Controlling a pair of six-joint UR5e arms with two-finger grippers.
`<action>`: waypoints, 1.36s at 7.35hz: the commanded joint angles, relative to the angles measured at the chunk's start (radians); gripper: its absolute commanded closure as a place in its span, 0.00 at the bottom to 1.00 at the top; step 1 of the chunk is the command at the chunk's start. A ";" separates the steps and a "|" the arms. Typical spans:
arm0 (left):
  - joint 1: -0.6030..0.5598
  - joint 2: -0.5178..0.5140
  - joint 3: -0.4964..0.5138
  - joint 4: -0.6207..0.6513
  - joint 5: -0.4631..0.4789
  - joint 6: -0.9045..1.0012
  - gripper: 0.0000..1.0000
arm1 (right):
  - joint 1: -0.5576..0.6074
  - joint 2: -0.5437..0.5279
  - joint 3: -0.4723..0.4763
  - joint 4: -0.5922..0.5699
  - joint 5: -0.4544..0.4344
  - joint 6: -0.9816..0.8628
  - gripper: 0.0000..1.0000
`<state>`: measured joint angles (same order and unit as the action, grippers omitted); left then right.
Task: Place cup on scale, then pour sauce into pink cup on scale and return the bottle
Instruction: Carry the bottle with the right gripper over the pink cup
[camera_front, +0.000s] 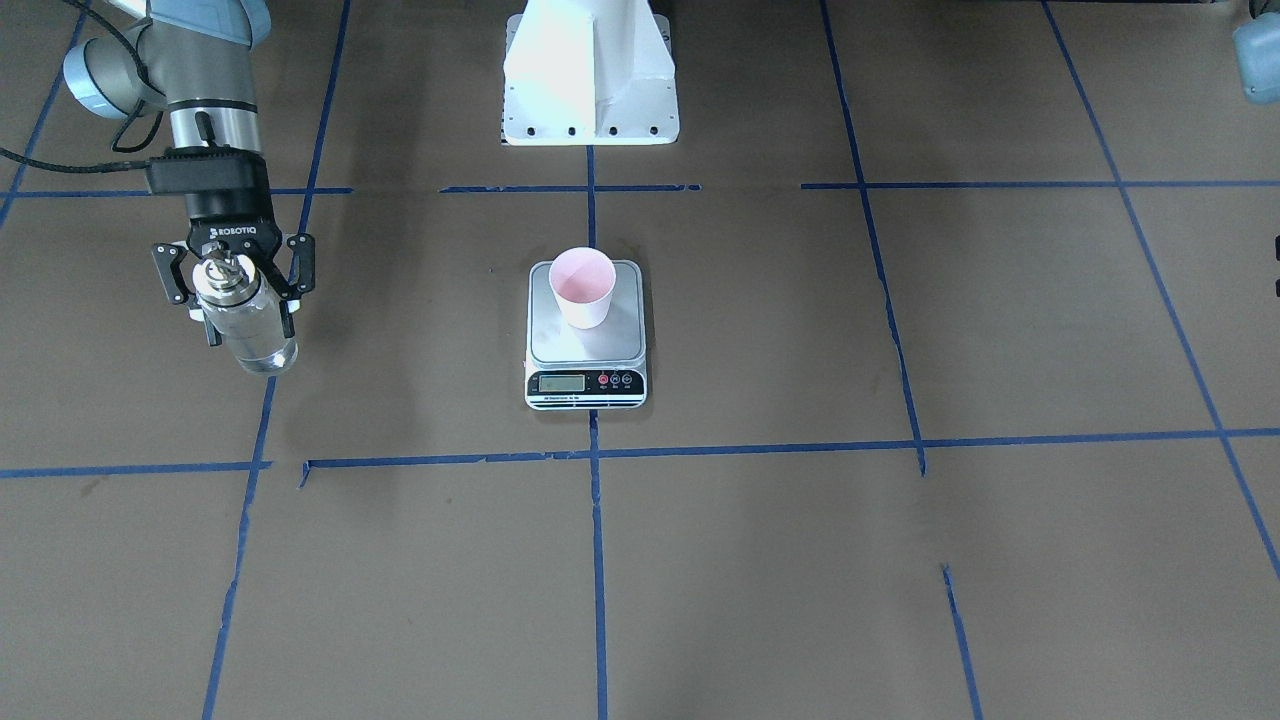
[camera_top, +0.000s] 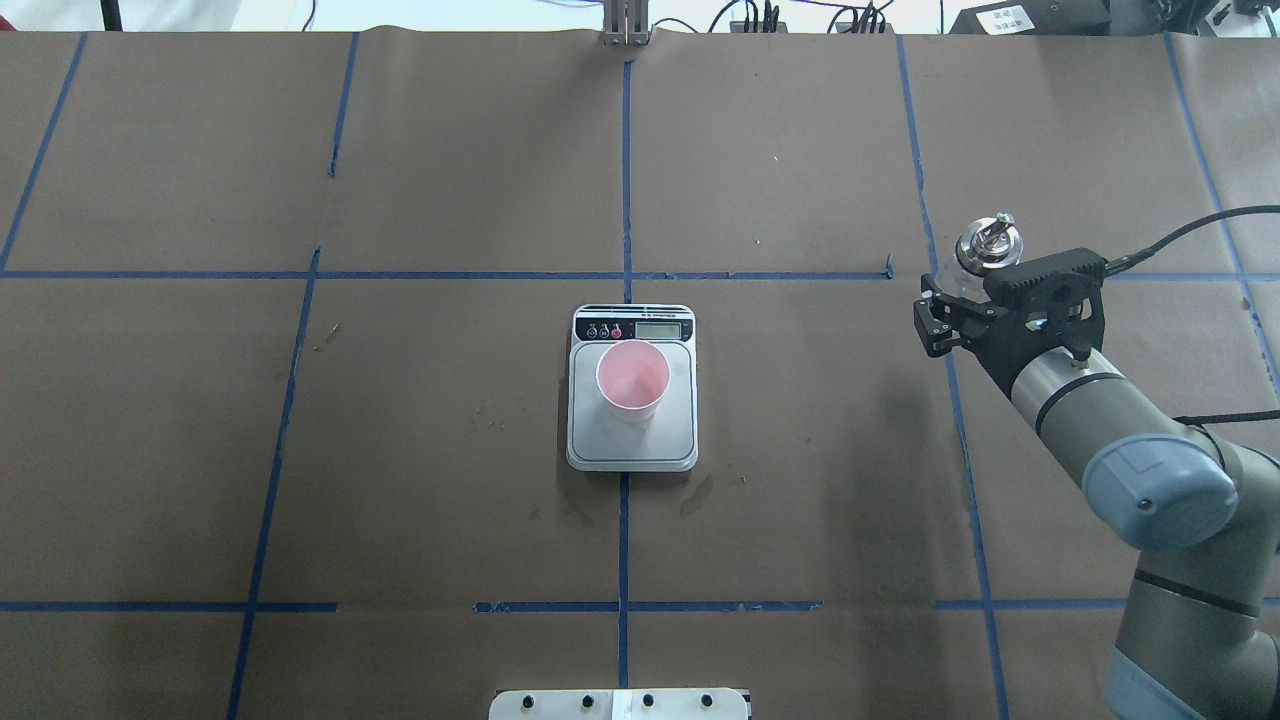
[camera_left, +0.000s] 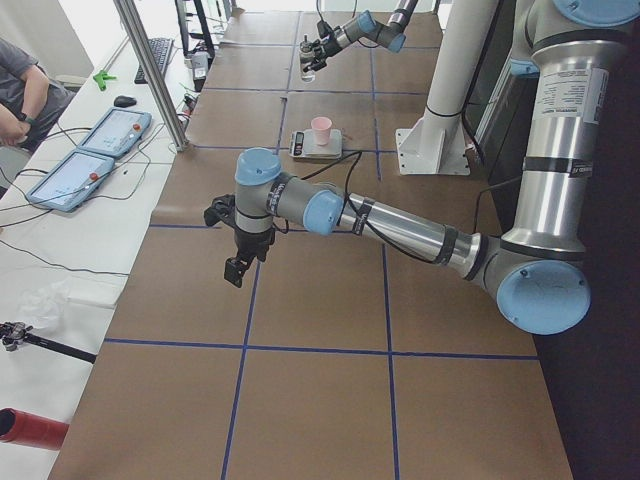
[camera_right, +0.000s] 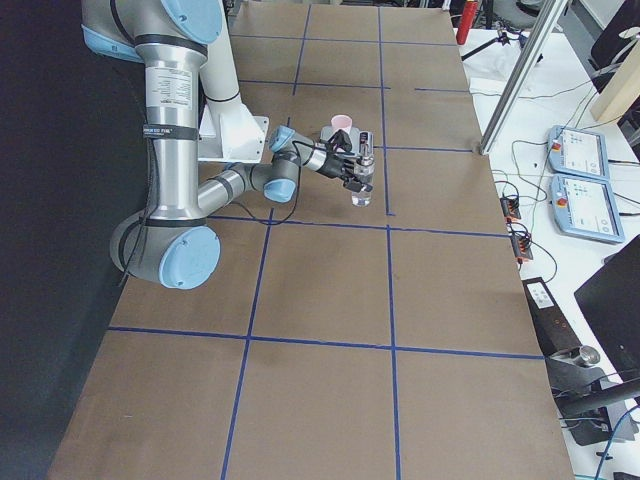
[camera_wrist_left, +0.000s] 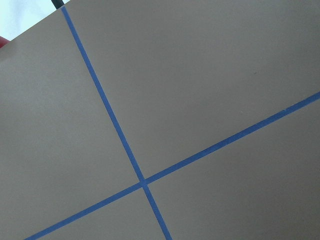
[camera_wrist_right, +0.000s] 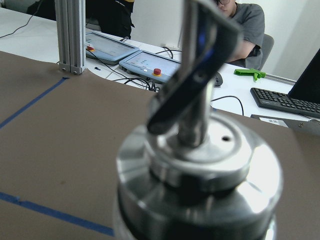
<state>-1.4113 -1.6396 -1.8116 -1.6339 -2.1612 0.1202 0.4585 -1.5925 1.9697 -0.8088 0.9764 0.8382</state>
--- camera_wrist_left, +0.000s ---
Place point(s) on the red cylinder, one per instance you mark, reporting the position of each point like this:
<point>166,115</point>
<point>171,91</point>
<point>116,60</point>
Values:
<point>3,41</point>

